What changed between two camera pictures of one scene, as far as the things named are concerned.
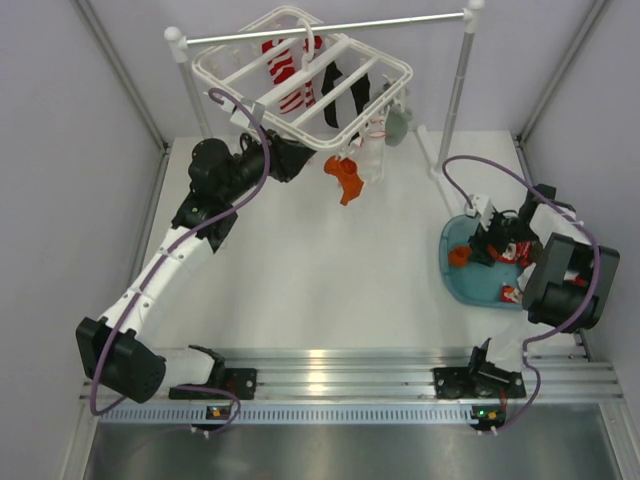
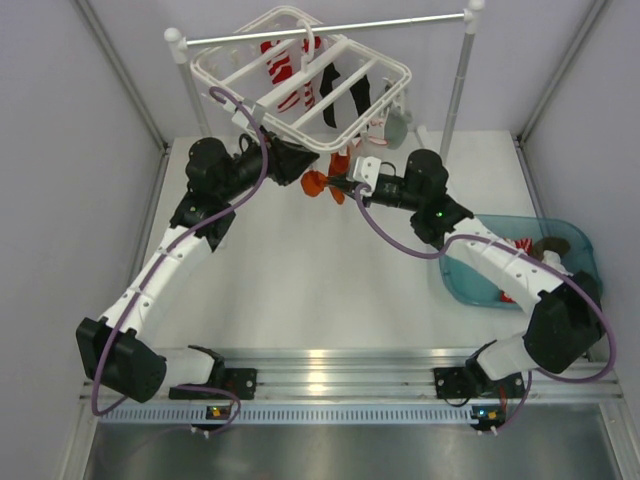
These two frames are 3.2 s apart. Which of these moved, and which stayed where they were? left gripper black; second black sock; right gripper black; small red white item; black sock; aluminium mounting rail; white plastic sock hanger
Moved: right gripper black
Stayed: white plastic sock hanger; black sock; left gripper black; aluminium mounting rail; second black sock; small red white item
